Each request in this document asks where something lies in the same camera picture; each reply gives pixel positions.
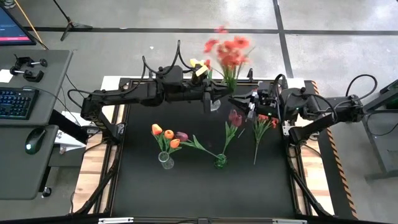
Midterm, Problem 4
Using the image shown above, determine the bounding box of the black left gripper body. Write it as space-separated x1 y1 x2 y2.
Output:
174 79 218 114

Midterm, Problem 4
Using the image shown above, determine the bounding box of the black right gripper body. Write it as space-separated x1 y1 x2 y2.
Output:
248 81 282 121

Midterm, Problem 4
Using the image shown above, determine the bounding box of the purple artificial tulip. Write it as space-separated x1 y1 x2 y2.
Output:
222 115 244 156
221 108 239 156

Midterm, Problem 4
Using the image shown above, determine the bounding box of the red artificial flower bunch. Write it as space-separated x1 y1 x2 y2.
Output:
202 24 254 93
252 113 280 166

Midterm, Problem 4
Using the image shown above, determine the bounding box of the orange artificial tulip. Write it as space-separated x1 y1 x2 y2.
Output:
164 129 175 155
166 138 184 156

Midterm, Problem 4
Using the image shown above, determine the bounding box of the orange-yellow artificial tulip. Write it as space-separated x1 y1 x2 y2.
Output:
151 123 167 155

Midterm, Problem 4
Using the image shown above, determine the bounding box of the green glass vase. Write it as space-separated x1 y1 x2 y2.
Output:
213 154 228 170

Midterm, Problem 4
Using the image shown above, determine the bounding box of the smooth clear glass vase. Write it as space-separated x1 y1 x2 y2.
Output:
157 151 175 170

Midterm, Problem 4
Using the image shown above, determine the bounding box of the black table mat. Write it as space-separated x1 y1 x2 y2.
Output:
111 81 295 218

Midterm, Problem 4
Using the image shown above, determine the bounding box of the grey metal side table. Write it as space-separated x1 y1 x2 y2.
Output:
360 79 398 182

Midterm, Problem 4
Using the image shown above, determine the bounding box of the white folded paper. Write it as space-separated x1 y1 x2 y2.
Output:
54 110 93 155

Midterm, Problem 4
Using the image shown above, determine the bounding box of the grey desk top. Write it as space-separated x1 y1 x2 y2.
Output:
0 49 74 127

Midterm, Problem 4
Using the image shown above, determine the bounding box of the black tripod stand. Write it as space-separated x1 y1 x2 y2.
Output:
52 0 94 42

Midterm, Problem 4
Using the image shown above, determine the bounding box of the black computer mouse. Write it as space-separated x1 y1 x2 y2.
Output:
24 127 47 156

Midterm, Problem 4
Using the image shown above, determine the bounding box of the black metal clamp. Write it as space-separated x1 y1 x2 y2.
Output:
14 54 49 70
9 65 45 83

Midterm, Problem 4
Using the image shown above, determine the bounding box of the black backlit keyboard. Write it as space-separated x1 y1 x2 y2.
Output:
0 87 40 121

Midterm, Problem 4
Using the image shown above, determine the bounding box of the white paper note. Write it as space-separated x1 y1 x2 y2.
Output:
0 68 14 84

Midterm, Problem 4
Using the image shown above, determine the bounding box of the black computer monitor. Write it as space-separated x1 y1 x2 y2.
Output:
0 6 37 47

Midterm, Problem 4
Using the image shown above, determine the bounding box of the grey mouse tray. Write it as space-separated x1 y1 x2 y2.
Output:
0 124 60 200

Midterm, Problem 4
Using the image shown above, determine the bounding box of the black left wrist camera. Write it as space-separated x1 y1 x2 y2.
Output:
160 64 185 86

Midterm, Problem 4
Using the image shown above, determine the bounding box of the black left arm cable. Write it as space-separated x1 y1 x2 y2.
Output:
141 39 195 75

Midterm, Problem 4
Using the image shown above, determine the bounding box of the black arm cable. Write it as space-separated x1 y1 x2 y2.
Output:
344 73 379 105
141 39 195 75

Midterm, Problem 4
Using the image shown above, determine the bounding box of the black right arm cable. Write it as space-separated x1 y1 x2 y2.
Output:
344 73 379 105

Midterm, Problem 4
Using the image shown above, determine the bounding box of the silver metal bracket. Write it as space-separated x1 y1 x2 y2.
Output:
272 218 308 224
98 217 134 224

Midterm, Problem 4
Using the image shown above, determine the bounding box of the black aluminium table frame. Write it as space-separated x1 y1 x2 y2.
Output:
70 77 335 224

